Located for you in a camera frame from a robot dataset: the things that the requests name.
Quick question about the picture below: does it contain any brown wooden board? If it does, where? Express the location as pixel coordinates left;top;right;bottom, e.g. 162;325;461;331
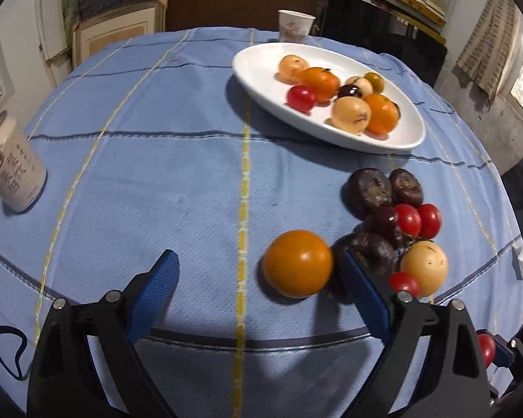
154;0;327;33

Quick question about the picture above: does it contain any white drink can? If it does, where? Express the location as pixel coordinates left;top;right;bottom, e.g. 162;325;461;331
0;111;48;214

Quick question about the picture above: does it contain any white paper cup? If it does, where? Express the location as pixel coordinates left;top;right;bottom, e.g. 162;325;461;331
278;9;317;44

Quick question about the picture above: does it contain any white oval plate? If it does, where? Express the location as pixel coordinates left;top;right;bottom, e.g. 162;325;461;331
232;42;426;154

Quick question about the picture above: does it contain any framed wooden panel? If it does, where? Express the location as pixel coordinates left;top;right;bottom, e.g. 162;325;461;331
72;0;168;68

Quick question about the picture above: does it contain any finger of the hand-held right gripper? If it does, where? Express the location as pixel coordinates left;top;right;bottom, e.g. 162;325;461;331
490;324;523;401

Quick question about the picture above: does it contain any blue striped tablecloth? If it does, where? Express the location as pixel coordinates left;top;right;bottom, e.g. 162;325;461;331
0;27;523;418

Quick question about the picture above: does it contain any black flat screen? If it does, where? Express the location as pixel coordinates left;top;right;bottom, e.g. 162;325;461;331
320;0;447;88

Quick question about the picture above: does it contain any tangerine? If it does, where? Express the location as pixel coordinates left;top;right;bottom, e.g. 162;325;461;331
302;67;341;103
364;93;399;136

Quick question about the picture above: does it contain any smooth orange fruit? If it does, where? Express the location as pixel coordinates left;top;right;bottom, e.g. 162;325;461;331
262;229;334;299

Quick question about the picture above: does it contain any white leaning strip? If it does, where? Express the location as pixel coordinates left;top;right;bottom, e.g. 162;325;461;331
35;0;77;68

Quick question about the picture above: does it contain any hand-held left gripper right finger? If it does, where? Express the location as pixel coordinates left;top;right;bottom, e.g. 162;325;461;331
341;250;493;418

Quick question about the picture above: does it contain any beige brick pattern curtain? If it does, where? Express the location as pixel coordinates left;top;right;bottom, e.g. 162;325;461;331
455;0;517;101

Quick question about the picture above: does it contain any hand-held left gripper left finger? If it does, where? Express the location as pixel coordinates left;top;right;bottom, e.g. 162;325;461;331
26;249;180;418

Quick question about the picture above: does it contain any beige round fruit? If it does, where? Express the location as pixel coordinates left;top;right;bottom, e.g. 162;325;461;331
345;76;374;99
331;96;372;135
400;240;449;297
278;54;309;85

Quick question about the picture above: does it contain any thick black cable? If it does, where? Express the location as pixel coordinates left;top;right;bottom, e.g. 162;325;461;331
0;326;29;379

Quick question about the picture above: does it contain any red cherry tomato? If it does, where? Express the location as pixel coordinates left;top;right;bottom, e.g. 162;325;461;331
389;272;420;297
418;203;442;239
286;86;317;113
477;334;497;369
394;203;422;238

